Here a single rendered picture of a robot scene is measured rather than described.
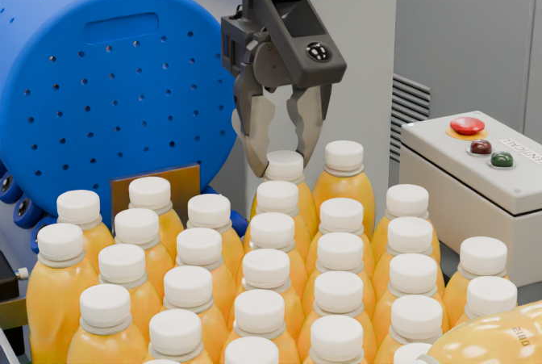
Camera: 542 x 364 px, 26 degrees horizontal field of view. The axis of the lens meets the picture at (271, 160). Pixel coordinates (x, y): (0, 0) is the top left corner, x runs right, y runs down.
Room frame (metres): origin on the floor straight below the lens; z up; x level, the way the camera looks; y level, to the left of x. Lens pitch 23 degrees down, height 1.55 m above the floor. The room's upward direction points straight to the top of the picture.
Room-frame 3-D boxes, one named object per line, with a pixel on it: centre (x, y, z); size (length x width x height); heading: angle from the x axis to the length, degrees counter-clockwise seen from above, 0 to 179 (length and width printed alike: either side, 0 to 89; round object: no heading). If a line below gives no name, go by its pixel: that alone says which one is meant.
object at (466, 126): (1.13, -0.20, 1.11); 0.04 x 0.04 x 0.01
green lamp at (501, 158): (1.05, -0.22, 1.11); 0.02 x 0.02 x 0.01
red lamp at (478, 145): (1.08, -0.21, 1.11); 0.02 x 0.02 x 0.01
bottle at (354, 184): (1.11, -0.07, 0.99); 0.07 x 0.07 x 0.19
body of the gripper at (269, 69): (1.10, 0.00, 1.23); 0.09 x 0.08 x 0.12; 26
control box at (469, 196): (1.08, -0.22, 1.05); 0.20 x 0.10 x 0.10; 26
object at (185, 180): (1.14, 0.13, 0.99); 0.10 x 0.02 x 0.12; 116
